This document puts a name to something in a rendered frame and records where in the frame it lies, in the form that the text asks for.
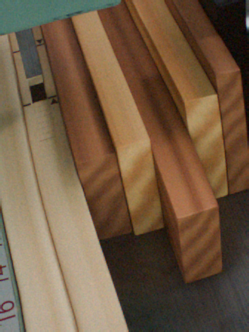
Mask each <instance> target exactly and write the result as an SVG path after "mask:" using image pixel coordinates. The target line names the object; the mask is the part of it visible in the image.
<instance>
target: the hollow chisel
mask: <svg viewBox="0 0 249 332"><path fill-rule="evenodd" d="M15 34H16V40H17V42H18V45H19V52H20V54H21V60H22V62H23V65H24V71H25V76H26V79H29V78H33V77H36V76H40V75H42V69H41V67H40V66H41V65H40V61H39V55H38V52H37V50H36V48H37V47H36V43H35V41H34V35H33V31H32V28H27V29H25V30H20V31H17V32H15Z"/></svg>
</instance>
